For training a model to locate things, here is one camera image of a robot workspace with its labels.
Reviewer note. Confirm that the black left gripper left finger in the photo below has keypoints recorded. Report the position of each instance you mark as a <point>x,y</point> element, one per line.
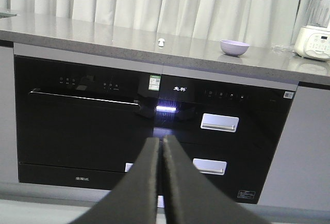
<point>134,198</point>

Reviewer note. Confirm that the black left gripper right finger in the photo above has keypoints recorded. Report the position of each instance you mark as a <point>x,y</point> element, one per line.
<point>189,197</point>

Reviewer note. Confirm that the lilac plastic bowl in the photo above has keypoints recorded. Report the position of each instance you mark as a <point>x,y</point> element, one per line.
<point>234,48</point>

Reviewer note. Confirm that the pale green plastic spoon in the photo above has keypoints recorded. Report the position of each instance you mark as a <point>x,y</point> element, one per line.
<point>161,42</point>

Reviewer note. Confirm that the white sticker on dishwasher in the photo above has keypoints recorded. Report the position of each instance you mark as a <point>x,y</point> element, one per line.
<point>129,167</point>

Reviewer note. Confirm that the black disinfection cabinet appliance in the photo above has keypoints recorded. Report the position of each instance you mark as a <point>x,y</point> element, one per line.
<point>262,113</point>

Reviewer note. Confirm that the black built-in dishwasher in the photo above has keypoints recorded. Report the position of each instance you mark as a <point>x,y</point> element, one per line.
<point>80,125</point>

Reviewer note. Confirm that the grey cabinet door panel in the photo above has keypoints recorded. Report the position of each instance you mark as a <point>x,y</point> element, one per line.
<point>299,174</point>

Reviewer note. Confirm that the green white energy label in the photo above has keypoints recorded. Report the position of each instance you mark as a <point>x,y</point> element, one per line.
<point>154,82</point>

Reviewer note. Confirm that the QR code sticker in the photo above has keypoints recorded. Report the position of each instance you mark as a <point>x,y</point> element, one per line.
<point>288,95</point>

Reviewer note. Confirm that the clear plastic wrap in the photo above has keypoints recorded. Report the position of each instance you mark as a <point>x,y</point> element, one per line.
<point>279,49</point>

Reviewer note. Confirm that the white blender appliance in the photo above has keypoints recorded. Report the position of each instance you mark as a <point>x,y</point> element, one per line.
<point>313,38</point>

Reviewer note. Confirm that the white pleated curtain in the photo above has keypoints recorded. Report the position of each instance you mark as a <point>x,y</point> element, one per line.
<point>261,23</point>

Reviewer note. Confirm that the lower silver drawer handle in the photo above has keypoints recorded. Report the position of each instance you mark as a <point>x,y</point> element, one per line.
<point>208,166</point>

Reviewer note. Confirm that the silver drawer handle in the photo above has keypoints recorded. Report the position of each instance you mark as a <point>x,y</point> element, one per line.
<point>208,166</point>
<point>219,123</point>

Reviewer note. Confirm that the upper silver drawer handle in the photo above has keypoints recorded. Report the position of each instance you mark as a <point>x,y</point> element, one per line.
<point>219,123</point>

